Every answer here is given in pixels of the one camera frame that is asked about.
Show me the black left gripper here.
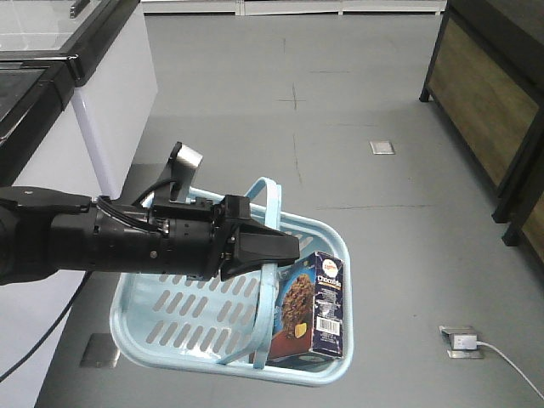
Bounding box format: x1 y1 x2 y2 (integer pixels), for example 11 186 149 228
91 195 300 281

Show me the light blue plastic basket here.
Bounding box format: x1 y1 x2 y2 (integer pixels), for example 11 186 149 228
110 178 354 387

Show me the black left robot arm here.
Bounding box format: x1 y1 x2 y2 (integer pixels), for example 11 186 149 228
1 186 300 285

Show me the closed steel floor socket left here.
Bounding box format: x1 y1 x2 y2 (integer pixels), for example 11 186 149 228
80 333 120 369

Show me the far steel floor socket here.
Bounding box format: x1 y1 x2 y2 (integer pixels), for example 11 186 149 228
369 140 395 155

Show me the near white chest freezer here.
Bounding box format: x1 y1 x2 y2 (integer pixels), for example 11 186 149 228
1 62 101 407

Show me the white chest freezer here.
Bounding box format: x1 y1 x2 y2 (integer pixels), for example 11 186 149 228
1 62 101 407
1 1 157 197

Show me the open steel floor socket right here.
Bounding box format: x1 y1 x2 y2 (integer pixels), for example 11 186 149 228
439 325 484 360

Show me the white power adapter plug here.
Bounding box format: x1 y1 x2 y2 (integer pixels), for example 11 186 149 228
450 333 478 351

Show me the far white chest freezer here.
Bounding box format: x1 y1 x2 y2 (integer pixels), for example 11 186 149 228
1 1 157 197

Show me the white shelf base far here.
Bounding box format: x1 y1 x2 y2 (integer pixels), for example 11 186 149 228
141 0 446 16

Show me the large wooden black-framed cabinet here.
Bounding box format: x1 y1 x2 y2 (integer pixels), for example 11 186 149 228
420 1 543 223

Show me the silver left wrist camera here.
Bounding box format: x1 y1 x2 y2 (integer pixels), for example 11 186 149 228
155 142 203 202

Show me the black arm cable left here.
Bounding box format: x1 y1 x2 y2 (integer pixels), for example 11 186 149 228
0 269 93 382

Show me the white power cable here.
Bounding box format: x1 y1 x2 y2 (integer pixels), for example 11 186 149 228
475 341 544 405

